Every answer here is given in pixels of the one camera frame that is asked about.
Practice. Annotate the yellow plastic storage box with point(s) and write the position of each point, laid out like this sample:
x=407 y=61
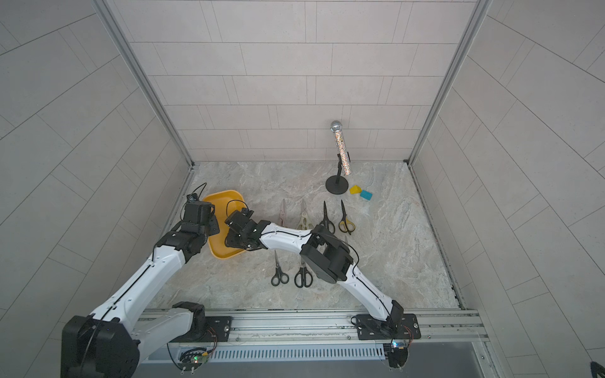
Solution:
x=225 y=203

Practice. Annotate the pink scissors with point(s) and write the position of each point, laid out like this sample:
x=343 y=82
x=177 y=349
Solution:
x=282 y=215

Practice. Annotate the small grey scissors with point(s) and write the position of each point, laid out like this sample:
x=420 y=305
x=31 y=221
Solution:
x=280 y=277

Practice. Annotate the cream kitchen shears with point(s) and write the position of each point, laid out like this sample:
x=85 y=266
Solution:
x=304 y=221

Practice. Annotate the large black handled scissors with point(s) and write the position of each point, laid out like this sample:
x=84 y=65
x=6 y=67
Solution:
x=303 y=278

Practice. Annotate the yellow handled black scissors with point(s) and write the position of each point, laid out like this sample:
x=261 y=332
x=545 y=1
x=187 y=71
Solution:
x=346 y=225

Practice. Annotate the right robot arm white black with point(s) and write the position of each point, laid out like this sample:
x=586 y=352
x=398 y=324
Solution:
x=329 y=257

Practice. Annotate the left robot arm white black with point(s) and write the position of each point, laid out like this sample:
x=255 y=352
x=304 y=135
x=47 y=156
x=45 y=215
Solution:
x=106 y=343

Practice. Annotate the yellow small block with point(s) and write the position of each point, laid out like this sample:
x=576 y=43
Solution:
x=355 y=190

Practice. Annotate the teal small block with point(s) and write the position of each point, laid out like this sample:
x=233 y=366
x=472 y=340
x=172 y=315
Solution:
x=366 y=195

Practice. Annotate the glitter microphone with silver head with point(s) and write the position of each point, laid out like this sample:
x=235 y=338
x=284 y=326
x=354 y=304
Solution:
x=337 y=129

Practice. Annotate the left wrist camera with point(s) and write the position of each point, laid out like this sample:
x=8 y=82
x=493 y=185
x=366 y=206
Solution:
x=199 y=213

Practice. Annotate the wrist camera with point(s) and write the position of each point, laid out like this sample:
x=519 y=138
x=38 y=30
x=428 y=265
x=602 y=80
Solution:
x=199 y=213
x=238 y=219

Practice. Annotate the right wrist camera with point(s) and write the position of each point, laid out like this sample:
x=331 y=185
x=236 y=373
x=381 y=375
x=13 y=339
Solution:
x=238 y=219

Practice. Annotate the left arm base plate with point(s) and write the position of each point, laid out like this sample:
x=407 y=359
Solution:
x=220 y=328

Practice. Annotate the aluminium mounting rail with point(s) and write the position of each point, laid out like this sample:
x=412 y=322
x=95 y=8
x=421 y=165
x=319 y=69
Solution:
x=318 y=327

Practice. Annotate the left circuit board with wires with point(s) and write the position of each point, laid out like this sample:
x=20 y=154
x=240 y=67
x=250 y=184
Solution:
x=191 y=360

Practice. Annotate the circuit board with wires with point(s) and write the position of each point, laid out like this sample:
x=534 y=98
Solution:
x=191 y=360
x=396 y=352

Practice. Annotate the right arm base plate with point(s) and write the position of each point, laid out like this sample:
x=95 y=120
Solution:
x=368 y=328

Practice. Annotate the right circuit board with wires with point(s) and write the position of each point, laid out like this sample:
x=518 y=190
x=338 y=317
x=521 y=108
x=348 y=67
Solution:
x=396 y=352

